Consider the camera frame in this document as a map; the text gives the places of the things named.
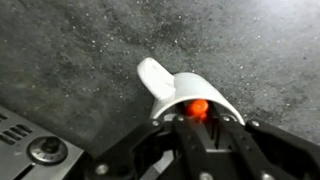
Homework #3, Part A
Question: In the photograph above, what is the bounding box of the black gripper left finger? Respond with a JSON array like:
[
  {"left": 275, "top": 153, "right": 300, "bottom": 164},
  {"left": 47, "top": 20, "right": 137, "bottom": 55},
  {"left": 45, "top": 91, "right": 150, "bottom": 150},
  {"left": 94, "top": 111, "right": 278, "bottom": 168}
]
[{"left": 85, "top": 116, "right": 212, "bottom": 180}]

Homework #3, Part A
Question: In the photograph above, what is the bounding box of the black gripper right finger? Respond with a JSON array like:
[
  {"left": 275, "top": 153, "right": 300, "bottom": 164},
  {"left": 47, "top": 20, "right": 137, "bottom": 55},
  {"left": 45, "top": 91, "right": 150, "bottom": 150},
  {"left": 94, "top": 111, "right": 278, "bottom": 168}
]
[{"left": 211, "top": 106, "right": 320, "bottom": 180}]

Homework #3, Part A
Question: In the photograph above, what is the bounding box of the orange capped white marker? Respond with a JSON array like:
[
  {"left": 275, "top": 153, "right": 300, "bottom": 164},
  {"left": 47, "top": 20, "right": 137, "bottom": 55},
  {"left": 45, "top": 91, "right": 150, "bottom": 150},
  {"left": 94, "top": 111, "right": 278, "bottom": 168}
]
[{"left": 186, "top": 99, "right": 209, "bottom": 122}]

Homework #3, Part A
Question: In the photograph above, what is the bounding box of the white ceramic mug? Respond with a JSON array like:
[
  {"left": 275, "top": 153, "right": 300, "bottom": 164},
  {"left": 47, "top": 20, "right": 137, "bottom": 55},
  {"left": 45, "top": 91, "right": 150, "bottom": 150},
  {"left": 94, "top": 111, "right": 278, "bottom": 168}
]
[{"left": 137, "top": 57, "right": 245, "bottom": 125}]

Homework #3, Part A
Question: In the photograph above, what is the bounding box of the stainless steel toaster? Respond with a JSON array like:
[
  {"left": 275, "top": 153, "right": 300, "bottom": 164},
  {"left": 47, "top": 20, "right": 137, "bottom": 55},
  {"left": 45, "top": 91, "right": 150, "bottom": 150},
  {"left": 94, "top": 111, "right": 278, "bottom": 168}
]
[{"left": 0, "top": 107, "right": 83, "bottom": 180}]

